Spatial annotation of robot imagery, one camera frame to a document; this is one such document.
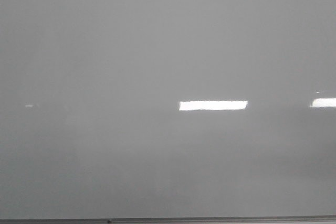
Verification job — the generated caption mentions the white whiteboard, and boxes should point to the white whiteboard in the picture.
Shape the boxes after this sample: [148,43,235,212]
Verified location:
[1,0,335,219]

